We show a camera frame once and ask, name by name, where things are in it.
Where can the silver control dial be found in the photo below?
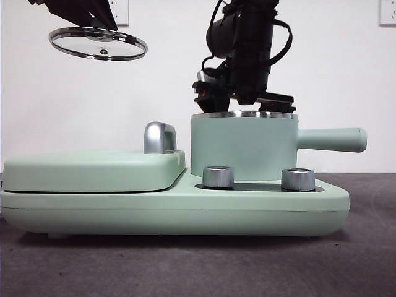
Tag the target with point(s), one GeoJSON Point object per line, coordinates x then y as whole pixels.
{"type": "Point", "coordinates": [218, 177]}
{"type": "Point", "coordinates": [297, 179]}

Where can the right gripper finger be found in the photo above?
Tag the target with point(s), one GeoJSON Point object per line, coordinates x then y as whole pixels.
{"type": "Point", "coordinates": [278, 106]}
{"type": "Point", "coordinates": [213, 105]}

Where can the white wall socket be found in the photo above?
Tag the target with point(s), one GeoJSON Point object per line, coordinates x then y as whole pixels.
{"type": "Point", "coordinates": [122, 12]}
{"type": "Point", "coordinates": [388, 12]}

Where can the mint green hinged grill cover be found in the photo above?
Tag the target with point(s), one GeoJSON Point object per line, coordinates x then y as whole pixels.
{"type": "Point", "coordinates": [86, 171]}

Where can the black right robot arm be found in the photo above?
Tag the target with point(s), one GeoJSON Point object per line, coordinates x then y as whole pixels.
{"type": "Point", "coordinates": [250, 46]}

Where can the pale grey right wrist camera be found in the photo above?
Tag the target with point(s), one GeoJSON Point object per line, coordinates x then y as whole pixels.
{"type": "Point", "coordinates": [201, 76]}

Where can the mint green breakfast machine base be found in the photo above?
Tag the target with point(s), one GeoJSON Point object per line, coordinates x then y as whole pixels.
{"type": "Point", "coordinates": [92, 213]}

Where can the glass lid with mint knob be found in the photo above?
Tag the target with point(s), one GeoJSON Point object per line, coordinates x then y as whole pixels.
{"type": "Point", "coordinates": [77, 43]}

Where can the black control panel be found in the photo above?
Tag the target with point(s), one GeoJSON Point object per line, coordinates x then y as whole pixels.
{"type": "Point", "coordinates": [256, 187]}

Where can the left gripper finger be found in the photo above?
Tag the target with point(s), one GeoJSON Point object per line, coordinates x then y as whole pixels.
{"type": "Point", "coordinates": [103, 14]}
{"type": "Point", "coordinates": [65, 7]}

